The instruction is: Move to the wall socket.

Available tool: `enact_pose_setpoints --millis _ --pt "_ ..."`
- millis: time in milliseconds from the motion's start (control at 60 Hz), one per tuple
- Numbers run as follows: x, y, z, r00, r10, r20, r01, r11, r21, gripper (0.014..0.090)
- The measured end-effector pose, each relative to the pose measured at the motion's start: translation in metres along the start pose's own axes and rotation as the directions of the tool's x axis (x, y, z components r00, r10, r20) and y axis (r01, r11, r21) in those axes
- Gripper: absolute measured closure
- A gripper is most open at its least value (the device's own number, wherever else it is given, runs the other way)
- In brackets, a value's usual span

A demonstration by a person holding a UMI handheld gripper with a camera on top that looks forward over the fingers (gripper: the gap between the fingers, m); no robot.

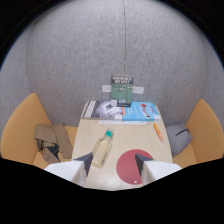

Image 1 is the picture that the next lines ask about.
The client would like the red round disc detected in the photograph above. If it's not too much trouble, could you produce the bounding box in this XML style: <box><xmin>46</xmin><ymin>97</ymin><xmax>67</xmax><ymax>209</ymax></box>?
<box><xmin>115</xmin><ymin>148</ymin><xmax>154</xmax><ymax>185</ymax></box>

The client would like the brown jacket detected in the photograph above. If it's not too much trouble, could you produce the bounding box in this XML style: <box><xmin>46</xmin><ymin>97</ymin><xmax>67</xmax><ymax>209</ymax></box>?
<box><xmin>33</xmin><ymin>123</ymin><xmax>74</xmax><ymax>164</ymax></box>

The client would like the orange marker pen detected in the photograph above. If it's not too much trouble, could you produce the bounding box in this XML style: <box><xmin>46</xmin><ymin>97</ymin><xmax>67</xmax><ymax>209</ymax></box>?
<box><xmin>152</xmin><ymin>122</ymin><xmax>165</xmax><ymax>144</ymax></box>

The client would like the grey bag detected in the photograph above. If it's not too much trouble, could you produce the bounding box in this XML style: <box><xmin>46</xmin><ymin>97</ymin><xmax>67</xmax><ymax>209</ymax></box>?
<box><xmin>165</xmin><ymin>123</ymin><xmax>194</xmax><ymax>158</ymax></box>

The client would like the clear bottle with green cap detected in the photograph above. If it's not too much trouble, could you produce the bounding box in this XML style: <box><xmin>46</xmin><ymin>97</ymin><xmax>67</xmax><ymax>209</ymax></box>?
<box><xmin>91</xmin><ymin>127</ymin><xmax>115</xmax><ymax>169</ymax></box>

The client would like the blue book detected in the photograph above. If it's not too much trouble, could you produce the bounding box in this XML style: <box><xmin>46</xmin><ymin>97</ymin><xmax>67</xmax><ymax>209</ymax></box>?
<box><xmin>121</xmin><ymin>101</ymin><xmax>161</xmax><ymax>122</ymax></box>

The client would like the orange bench seat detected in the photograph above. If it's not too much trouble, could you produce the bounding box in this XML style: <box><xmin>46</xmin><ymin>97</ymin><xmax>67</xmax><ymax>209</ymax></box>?
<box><xmin>171</xmin><ymin>98</ymin><xmax>224</xmax><ymax>169</ymax></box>
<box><xmin>0</xmin><ymin>92</ymin><xmax>79</xmax><ymax>170</ymax></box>

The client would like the grey black-and-white book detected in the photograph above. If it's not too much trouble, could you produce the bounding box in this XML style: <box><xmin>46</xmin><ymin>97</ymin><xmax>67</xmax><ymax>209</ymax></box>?
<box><xmin>80</xmin><ymin>100</ymin><xmax>124</xmax><ymax>121</ymax></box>

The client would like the green and black upright book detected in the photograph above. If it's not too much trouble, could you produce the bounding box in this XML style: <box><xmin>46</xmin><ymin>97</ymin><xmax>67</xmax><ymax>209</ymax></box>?
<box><xmin>110</xmin><ymin>75</ymin><xmax>134</xmax><ymax>108</ymax></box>

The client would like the white wall socket plate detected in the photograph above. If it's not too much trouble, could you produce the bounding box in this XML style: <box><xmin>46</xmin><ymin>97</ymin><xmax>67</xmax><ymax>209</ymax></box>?
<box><xmin>101</xmin><ymin>84</ymin><xmax>145</xmax><ymax>95</ymax></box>

